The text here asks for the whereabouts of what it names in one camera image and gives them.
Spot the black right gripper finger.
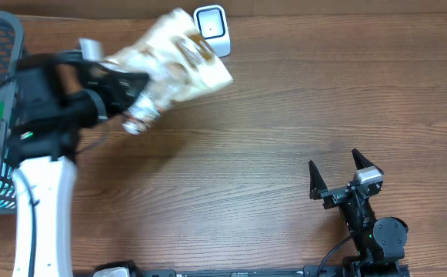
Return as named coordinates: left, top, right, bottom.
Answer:
left=352, top=149, right=374, bottom=170
left=309, top=160, right=328, bottom=200

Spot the cream brown snack pouch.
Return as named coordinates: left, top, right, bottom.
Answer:
left=102, top=8, right=233, bottom=135

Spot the teal snack packet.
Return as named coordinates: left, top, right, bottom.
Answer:
left=0, top=152, right=16, bottom=214

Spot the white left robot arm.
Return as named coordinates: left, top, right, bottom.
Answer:
left=7, top=51, right=149, bottom=276

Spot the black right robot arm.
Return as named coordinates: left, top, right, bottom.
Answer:
left=303, top=149, right=410, bottom=277

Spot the white barcode scanner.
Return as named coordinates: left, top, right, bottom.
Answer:
left=193, top=5, right=231, bottom=57

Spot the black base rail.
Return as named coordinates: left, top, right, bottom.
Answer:
left=138, top=265, right=353, bottom=277

